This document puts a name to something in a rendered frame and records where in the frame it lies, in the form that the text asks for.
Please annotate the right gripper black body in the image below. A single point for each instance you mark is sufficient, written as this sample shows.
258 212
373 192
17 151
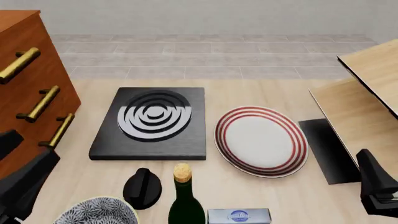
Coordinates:
384 205

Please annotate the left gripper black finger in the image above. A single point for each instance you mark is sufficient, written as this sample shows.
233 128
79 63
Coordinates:
28 182
9 142

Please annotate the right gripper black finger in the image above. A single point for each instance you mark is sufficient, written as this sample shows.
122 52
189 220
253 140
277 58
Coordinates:
373 172

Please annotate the wooden cabinet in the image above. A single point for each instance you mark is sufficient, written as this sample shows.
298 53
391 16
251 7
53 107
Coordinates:
34 77

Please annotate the dark green wine bottle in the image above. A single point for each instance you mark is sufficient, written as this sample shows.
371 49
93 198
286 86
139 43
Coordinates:
185 205

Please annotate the pale wooden rack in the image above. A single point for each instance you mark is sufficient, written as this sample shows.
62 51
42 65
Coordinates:
351 112

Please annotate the blue patterned bowl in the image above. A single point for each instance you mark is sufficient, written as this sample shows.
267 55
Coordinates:
96 212

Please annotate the round black stove knob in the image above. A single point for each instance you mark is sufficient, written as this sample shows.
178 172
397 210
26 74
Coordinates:
141 189

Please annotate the white plate with red rings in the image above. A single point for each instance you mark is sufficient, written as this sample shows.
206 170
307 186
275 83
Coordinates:
259 142

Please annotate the flat black stove plate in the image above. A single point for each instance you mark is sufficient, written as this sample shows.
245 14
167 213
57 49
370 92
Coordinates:
149 144

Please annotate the grey-blue printed food box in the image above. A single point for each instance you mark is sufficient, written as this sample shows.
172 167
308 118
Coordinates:
237 216

